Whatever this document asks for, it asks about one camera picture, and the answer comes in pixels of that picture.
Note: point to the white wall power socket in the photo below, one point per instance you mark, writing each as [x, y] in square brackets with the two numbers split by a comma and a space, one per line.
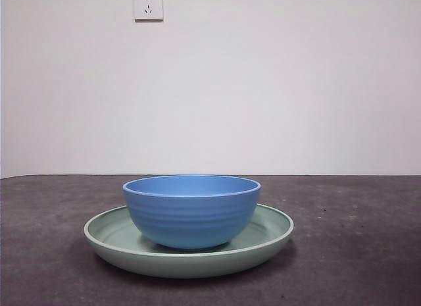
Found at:
[148, 6]

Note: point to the green round plate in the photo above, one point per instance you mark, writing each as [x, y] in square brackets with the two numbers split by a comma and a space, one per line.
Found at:
[184, 265]

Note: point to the blue ribbed bowl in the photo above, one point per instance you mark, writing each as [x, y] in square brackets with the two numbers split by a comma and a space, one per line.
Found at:
[192, 220]

